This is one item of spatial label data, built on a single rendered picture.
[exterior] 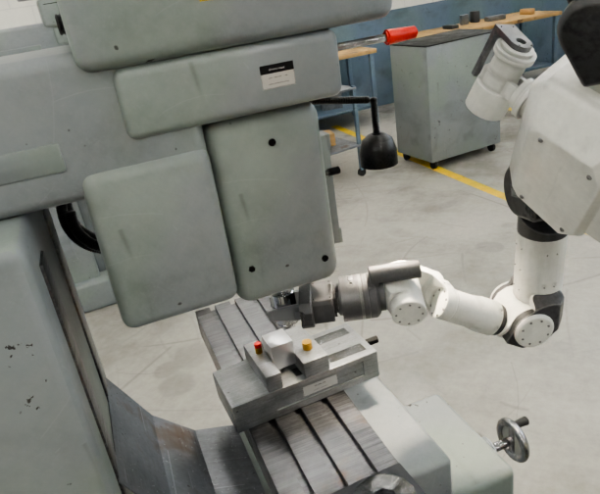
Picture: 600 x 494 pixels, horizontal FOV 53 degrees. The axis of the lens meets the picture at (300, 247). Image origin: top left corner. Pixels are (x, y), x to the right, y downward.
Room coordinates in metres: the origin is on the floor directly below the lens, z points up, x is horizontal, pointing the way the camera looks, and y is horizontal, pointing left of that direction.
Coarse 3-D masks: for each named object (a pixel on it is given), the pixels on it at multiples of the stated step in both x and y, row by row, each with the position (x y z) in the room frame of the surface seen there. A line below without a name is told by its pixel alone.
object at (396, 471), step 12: (396, 468) 0.66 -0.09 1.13; (360, 480) 0.65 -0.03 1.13; (372, 480) 0.63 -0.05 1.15; (384, 480) 0.63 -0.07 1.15; (396, 480) 0.63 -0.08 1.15; (408, 480) 0.64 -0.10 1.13; (336, 492) 0.63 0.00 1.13; (348, 492) 0.63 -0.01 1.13; (360, 492) 0.62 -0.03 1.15; (372, 492) 0.61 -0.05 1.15; (384, 492) 0.62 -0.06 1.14; (396, 492) 0.61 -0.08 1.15; (408, 492) 0.60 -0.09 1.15; (420, 492) 0.61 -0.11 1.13
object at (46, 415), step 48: (0, 240) 0.72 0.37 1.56; (48, 240) 0.94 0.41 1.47; (0, 288) 0.67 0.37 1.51; (48, 288) 0.76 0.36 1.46; (0, 336) 0.67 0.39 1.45; (48, 336) 0.69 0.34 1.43; (0, 384) 0.66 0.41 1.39; (48, 384) 0.68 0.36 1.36; (96, 384) 0.91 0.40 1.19; (0, 432) 0.65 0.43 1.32; (48, 432) 0.67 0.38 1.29; (96, 432) 0.73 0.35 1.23; (0, 480) 0.65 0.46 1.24; (48, 480) 0.66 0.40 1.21; (96, 480) 0.68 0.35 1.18
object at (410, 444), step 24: (360, 384) 1.21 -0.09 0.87; (384, 384) 1.20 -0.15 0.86; (360, 408) 1.12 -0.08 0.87; (384, 408) 1.11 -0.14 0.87; (240, 432) 1.10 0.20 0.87; (384, 432) 1.03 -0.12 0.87; (408, 432) 1.02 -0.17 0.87; (408, 456) 0.95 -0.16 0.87; (432, 456) 0.94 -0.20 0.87; (264, 480) 0.95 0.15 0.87; (432, 480) 0.91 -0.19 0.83
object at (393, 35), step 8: (384, 32) 0.98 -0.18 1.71; (392, 32) 0.97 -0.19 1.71; (400, 32) 0.98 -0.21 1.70; (408, 32) 0.98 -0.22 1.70; (416, 32) 0.98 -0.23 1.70; (352, 40) 0.96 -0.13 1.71; (360, 40) 0.96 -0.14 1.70; (368, 40) 0.96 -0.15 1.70; (376, 40) 0.97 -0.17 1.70; (384, 40) 0.97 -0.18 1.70; (392, 40) 0.97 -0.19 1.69; (400, 40) 0.98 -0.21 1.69; (344, 48) 0.95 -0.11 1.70
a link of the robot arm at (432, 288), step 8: (424, 272) 1.03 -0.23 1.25; (432, 272) 1.03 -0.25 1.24; (424, 280) 1.03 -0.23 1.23; (432, 280) 1.02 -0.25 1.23; (440, 280) 1.02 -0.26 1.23; (424, 288) 1.03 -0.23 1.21; (432, 288) 1.03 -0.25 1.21; (440, 288) 1.02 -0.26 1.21; (448, 288) 1.00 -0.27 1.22; (424, 296) 1.03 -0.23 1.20; (432, 296) 1.03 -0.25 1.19; (440, 296) 1.00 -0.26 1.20; (448, 296) 0.98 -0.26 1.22; (456, 296) 0.99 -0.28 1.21; (432, 304) 1.02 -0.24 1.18; (440, 304) 0.99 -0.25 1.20; (448, 304) 0.97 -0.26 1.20; (456, 304) 0.98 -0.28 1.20; (432, 312) 1.00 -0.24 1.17; (440, 312) 0.98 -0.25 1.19; (448, 312) 0.97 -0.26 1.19; (448, 320) 0.98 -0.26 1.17
